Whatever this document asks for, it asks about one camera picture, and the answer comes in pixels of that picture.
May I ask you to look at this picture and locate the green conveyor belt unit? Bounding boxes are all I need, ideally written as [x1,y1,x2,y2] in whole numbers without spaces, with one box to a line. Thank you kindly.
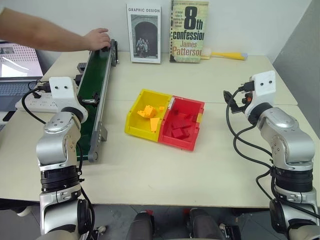
[74,38,120,163]

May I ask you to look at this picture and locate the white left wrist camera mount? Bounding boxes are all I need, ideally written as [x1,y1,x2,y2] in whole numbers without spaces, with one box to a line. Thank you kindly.
[48,76,89,121]

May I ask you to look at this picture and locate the yellow wedge toy brick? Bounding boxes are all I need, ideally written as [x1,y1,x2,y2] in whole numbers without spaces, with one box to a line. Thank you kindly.
[149,117,160,134]

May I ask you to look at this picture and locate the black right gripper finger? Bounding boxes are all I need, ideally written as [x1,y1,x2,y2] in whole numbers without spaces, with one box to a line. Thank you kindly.
[223,90,236,104]
[230,101,247,115]

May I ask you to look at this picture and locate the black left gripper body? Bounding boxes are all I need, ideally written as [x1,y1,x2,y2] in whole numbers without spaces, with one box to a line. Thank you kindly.
[74,73,85,88]

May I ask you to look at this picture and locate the red plastic bin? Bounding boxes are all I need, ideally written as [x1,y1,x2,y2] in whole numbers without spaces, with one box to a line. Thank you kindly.
[157,94,206,152]

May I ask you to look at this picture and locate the yellow plastic bin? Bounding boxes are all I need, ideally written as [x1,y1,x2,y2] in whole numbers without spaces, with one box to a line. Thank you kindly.
[124,88,172,142]

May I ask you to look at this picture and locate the large red toy brick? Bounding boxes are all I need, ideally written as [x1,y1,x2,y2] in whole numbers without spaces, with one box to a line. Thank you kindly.
[171,126,186,139]

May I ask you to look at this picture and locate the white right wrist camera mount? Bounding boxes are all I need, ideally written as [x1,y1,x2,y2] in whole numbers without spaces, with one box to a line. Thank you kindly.
[244,70,277,115]

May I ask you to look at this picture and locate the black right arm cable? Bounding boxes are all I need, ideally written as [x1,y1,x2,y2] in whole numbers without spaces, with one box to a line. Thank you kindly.
[225,84,320,221]

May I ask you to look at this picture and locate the grey laptop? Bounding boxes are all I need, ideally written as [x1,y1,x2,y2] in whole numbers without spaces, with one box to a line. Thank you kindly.
[0,41,45,113]

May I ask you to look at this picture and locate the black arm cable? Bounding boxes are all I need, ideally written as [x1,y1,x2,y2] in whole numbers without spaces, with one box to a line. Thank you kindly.
[225,84,320,221]
[21,81,96,237]

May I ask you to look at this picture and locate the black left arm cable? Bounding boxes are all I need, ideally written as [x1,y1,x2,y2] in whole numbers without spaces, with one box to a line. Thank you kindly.
[21,81,96,237]

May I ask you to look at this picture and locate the dark rounded shape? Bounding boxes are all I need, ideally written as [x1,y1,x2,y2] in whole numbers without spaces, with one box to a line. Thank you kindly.
[124,211,155,240]
[188,208,226,240]

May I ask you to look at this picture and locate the person's bare hand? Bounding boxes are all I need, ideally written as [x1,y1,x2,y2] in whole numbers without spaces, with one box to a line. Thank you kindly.
[82,27,112,52]

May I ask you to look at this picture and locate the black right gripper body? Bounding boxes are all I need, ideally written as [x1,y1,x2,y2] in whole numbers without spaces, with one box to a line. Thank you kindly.
[238,81,255,106]

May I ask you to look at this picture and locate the Graphic Design book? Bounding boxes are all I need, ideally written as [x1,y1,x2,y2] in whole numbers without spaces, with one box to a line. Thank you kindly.
[125,3,163,64]

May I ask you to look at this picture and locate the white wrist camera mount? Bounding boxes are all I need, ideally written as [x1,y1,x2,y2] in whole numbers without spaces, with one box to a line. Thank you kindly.
[48,76,89,121]
[244,70,277,115]

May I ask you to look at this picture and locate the yellow brush with white head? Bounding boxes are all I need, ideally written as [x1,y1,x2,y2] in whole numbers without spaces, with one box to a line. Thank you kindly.
[200,47,249,62]

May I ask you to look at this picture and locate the black flat device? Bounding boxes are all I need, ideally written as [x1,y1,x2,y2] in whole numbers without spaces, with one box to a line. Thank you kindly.
[1,110,16,123]

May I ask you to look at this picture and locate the white power strip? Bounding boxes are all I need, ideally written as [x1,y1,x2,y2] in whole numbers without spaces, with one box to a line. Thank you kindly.
[14,86,61,113]

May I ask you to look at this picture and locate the large yellow toy brick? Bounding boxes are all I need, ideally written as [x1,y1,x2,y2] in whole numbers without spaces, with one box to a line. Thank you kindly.
[143,105,158,117]

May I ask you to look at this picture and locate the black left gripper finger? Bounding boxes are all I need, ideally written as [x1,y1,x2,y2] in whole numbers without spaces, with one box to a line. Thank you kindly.
[91,91,101,108]

